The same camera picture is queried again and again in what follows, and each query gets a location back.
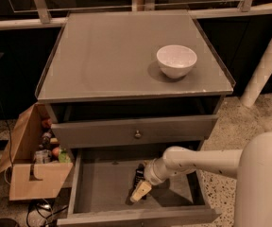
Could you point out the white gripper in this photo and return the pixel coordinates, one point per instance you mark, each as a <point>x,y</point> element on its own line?
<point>152,173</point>

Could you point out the black rxbar chocolate wrapper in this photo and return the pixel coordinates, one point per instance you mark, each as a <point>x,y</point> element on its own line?
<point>138,176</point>

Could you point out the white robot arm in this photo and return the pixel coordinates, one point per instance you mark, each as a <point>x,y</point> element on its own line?
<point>250,166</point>

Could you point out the grey open middle drawer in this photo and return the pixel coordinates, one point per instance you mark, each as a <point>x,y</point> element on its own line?
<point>104,179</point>

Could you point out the metal drawer knob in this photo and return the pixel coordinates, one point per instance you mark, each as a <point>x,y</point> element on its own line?
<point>138,134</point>

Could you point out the grey top drawer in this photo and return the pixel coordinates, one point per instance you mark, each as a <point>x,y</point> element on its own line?
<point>106,133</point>

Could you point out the grey drawer cabinet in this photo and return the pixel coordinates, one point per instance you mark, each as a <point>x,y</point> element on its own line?
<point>105,68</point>

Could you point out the green packet in box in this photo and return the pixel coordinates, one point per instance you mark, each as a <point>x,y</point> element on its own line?
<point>64,156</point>

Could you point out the red apple in box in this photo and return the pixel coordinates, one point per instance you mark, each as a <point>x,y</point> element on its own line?
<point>56,152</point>

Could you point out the clear jar in box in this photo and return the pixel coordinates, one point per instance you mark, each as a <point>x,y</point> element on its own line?
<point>42,156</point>

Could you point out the dark bottle in box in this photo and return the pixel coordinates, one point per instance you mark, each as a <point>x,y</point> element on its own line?
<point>46,137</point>

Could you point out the cardboard box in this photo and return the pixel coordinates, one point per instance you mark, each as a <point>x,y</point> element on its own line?
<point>30,181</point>

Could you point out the white ceramic bowl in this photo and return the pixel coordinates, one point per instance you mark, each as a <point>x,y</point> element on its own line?
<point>176,61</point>

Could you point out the metal window railing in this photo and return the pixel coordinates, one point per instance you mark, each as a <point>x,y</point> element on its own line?
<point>136,3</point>

